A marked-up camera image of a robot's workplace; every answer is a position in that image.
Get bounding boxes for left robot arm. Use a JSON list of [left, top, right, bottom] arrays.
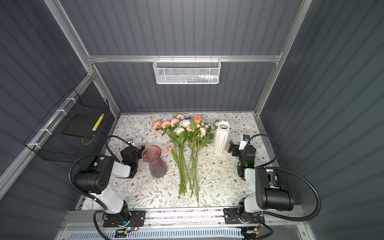
[[68, 146, 146, 231]]

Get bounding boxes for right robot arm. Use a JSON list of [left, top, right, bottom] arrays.
[[223, 140, 295, 224]]

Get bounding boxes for pink glass vase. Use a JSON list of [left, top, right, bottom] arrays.
[[142, 146, 168, 178]]

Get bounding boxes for white ribbed ceramic vase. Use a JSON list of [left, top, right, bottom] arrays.
[[214, 121, 230, 153]]

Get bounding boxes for bunch of artificial flowers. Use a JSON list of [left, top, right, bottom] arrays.
[[153, 114, 218, 202]]

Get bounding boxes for floral table mat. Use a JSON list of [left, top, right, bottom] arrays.
[[80, 111, 272, 211]]

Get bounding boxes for black flat pad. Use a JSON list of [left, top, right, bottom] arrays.
[[62, 114, 97, 139]]

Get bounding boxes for items in white basket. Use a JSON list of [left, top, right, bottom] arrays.
[[176, 75, 220, 84]]

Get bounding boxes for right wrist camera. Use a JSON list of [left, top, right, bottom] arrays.
[[239, 135, 250, 151]]

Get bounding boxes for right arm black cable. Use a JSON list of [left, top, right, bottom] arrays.
[[248, 133, 322, 240]]

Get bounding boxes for black wire basket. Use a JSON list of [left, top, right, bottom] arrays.
[[24, 92, 115, 163]]

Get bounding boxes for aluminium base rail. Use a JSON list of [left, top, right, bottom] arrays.
[[59, 206, 307, 240]]

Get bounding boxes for white wire basket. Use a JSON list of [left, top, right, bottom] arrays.
[[153, 59, 222, 85]]

